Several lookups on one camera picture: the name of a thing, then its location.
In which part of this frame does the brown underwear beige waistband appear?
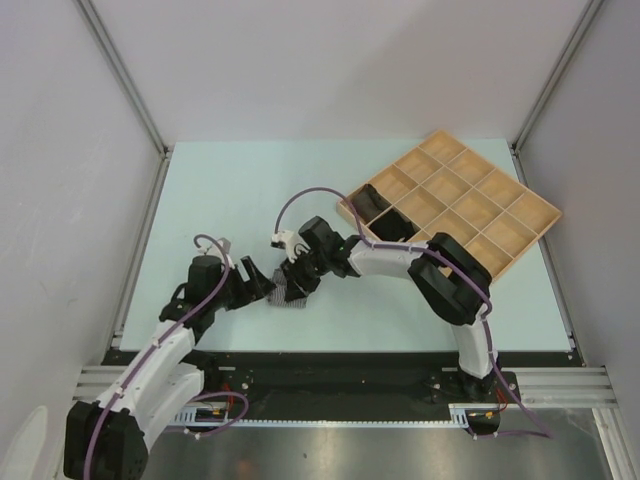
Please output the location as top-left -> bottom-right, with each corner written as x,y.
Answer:
350,183 -> 391,223

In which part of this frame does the black underwear beige waistband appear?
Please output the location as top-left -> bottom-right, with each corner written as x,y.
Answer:
369,209 -> 418,242

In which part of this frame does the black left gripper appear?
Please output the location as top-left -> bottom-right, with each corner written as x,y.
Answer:
209,256 -> 275,311

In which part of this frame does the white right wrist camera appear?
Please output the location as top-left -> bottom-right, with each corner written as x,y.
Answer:
270,230 -> 298,263

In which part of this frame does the grey slotted cable duct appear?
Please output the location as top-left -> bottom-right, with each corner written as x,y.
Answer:
169,402 -> 471,429

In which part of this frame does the grey striped underwear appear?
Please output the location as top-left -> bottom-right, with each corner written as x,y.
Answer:
266,268 -> 307,309

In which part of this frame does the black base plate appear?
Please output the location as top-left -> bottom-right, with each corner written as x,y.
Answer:
165,351 -> 518,435

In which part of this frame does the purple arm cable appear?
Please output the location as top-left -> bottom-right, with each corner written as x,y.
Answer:
273,187 -> 554,440
82,233 -> 251,479

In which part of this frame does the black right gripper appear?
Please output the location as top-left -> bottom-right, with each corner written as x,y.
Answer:
281,249 -> 331,302

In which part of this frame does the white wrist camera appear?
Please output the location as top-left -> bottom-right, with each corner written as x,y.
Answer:
270,230 -> 298,263
202,238 -> 234,268

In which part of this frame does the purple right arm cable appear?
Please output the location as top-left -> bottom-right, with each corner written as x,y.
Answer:
273,187 -> 554,440

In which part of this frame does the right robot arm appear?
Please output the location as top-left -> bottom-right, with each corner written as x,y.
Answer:
271,216 -> 498,401

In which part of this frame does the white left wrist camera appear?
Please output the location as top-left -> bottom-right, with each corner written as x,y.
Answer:
202,238 -> 234,268

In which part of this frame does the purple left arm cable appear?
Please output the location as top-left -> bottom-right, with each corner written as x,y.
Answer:
82,233 -> 251,479

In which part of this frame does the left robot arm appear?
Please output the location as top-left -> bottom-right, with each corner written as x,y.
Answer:
63,255 -> 275,479

